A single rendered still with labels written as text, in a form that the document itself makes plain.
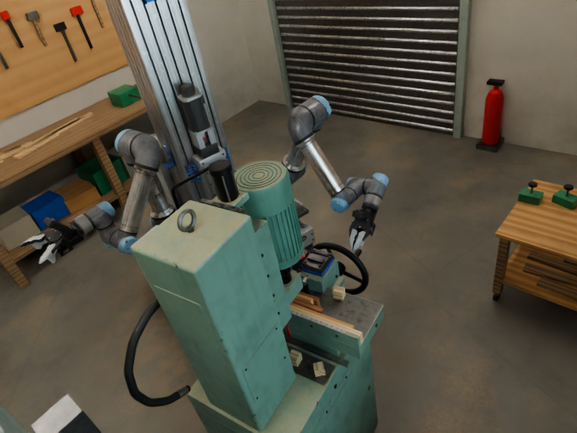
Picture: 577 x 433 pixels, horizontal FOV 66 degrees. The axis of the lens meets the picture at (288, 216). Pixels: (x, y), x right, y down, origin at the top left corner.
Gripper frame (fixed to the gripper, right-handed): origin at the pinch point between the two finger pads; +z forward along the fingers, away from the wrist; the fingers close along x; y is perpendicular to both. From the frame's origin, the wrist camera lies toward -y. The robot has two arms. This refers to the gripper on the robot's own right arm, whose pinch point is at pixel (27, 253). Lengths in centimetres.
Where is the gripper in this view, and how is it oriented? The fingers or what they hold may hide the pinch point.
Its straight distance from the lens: 193.1
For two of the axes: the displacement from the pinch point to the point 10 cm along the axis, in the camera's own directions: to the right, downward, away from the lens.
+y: 0.7, 7.4, 6.7
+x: -7.7, -3.9, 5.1
